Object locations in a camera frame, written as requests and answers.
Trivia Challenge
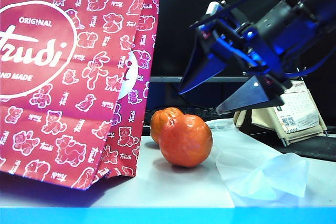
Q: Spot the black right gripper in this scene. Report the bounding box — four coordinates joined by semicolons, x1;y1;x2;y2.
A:
178;1;292;116

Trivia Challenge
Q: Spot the white calendar card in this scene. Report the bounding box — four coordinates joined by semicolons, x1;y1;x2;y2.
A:
272;80;320;133

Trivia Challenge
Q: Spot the red Trudi paper bag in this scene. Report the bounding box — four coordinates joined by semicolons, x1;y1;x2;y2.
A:
0;0;161;191

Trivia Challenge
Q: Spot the glossy orange fruit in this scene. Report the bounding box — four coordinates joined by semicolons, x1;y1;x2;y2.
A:
150;106;185;145
157;114;213;168

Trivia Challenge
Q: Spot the black mechanical keyboard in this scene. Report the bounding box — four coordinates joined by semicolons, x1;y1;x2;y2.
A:
143;105;235;131

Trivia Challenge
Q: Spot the black AOC monitor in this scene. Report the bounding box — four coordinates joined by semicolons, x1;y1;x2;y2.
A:
149;0;297;110

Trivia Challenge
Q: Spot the white plastic bag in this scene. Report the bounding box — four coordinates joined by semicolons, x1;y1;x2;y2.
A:
204;118;336;207

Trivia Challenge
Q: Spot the beige tent-shaped calendar stand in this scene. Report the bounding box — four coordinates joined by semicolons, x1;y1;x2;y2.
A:
233;77;329;148

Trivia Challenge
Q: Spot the black HSD monitor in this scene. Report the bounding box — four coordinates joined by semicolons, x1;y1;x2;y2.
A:
299;48;336;128

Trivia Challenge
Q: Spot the black mouse pad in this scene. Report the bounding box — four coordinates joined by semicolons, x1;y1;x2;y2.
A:
249;126;336;162

